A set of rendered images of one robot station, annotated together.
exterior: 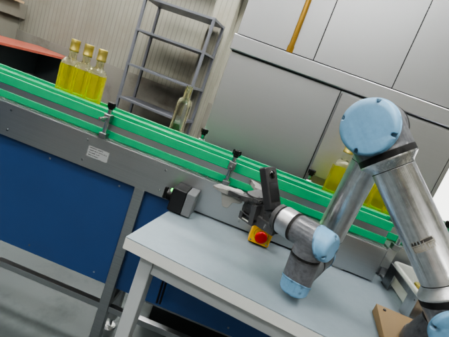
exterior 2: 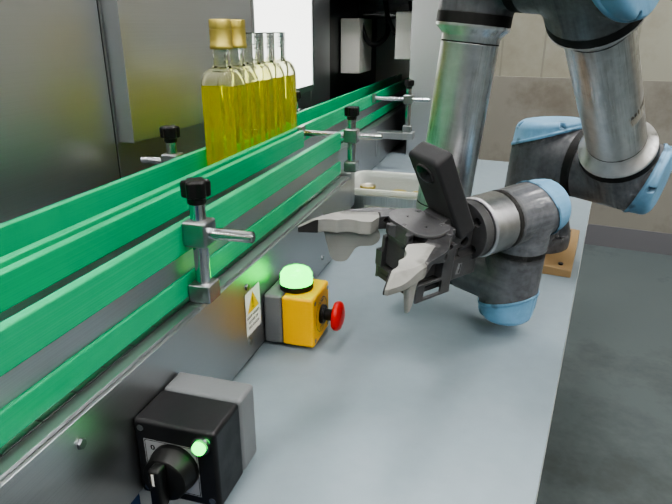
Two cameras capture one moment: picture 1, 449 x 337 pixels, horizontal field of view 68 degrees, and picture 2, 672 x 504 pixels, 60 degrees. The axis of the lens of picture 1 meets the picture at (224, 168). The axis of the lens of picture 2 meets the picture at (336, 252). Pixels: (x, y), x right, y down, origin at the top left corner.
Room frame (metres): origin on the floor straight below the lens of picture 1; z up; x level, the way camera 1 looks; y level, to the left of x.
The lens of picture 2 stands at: (0.85, 0.50, 1.15)
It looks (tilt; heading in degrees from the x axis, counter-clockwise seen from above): 21 degrees down; 283
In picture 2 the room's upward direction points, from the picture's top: straight up
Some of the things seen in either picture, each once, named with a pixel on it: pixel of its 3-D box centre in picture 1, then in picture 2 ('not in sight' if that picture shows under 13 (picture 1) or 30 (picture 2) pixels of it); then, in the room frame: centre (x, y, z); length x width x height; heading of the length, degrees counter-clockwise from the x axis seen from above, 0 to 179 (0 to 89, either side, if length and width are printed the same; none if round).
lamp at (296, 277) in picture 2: not in sight; (296, 276); (1.06, -0.19, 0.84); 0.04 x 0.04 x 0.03
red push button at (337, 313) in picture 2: (260, 236); (330, 314); (1.01, -0.19, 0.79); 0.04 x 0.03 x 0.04; 86
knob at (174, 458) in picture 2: (168, 193); (165, 478); (1.07, 0.15, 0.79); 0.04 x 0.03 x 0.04; 176
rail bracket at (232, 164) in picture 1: (230, 170); (220, 245); (1.09, -0.02, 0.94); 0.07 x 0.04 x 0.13; 176
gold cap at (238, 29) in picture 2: not in sight; (235, 33); (1.23, -0.46, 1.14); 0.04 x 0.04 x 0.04
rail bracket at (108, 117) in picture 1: (104, 121); not in sight; (1.11, 0.44, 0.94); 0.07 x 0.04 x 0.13; 176
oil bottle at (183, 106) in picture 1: (180, 117); not in sight; (1.38, 0.25, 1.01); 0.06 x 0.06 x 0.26; 3
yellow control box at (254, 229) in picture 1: (261, 231); (299, 312); (1.06, -0.19, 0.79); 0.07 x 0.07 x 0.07; 86
